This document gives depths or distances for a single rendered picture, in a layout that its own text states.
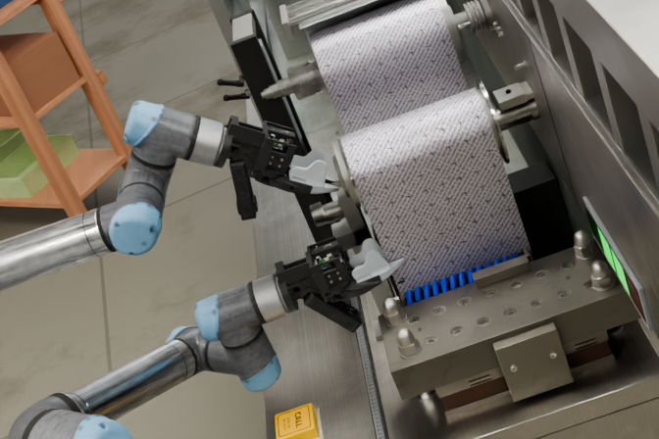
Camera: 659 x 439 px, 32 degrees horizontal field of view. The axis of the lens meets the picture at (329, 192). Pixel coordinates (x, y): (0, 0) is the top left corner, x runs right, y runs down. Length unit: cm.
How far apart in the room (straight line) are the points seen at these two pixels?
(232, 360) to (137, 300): 249
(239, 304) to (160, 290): 253
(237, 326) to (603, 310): 60
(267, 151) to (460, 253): 37
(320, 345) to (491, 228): 43
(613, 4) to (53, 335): 359
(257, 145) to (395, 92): 31
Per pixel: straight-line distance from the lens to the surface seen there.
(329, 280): 189
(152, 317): 430
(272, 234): 255
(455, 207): 188
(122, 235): 175
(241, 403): 365
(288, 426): 196
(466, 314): 185
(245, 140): 185
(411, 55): 201
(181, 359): 200
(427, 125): 184
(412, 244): 190
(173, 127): 182
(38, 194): 514
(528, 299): 184
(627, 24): 111
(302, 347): 216
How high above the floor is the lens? 211
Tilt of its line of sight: 28 degrees down
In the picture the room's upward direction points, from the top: 23 degrees counter-clockwise
